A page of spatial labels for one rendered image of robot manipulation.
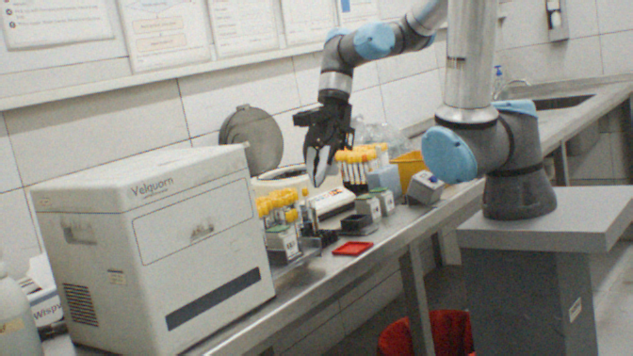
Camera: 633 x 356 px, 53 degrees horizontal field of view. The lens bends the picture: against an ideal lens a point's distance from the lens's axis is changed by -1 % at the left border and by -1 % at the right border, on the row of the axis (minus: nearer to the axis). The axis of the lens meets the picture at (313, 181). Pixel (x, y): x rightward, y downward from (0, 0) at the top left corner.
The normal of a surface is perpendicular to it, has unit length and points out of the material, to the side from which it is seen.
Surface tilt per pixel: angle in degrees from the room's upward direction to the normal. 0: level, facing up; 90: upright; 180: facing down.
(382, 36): 81
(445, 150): 98
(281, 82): 90
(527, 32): 90
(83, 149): 90
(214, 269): 90
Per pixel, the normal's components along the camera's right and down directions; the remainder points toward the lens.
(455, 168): -0.78, 0.39
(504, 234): -0.61, 0.26
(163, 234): 0.77, -0.03
